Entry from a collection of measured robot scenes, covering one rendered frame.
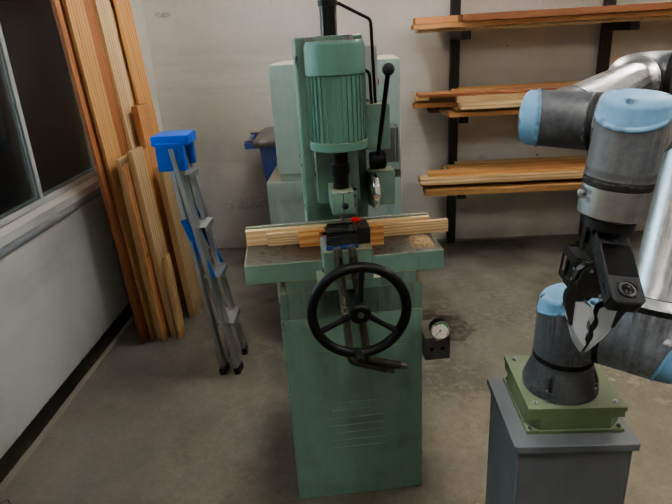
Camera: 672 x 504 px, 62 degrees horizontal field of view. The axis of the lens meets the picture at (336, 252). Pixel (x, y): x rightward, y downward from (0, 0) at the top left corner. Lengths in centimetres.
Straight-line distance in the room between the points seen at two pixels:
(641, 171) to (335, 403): 134
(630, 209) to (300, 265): 105
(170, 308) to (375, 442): 159
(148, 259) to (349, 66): 179
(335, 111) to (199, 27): 265
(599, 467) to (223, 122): 335
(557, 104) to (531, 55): 330
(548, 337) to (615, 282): 69
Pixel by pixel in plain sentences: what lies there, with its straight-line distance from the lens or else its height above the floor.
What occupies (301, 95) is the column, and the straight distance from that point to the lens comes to 190.
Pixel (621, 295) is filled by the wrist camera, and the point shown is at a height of 119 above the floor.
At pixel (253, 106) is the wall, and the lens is 416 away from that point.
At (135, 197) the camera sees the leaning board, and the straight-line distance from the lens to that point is 301.
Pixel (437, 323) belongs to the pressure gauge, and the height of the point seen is 69.
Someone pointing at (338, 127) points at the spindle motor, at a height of 127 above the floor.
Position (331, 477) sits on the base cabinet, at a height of 8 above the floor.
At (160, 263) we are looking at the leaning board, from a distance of 313.
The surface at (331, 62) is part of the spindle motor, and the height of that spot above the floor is 145.
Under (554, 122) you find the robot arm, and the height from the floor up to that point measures 138.
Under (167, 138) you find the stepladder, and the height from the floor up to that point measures 115.
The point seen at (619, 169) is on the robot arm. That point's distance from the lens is 82.
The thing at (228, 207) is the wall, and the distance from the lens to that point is 436.
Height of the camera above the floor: 152
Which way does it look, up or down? 21 degrees down
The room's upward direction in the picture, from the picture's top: 3 degrees counter-clockwise
